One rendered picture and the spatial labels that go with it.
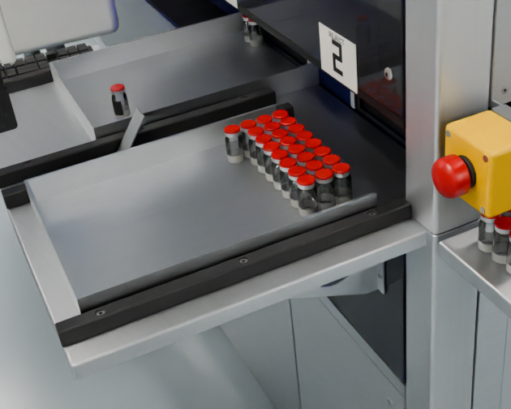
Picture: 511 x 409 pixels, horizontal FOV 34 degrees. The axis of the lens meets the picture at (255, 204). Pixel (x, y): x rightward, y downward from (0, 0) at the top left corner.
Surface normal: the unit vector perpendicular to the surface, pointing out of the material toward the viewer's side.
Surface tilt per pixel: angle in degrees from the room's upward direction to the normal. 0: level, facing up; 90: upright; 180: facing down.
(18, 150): 0
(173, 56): 0
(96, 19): 90
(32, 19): 90
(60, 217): 0
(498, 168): 90
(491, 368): 90
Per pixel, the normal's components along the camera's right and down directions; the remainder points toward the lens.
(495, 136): -0.10, -0.83
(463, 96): 0.42, 0.47
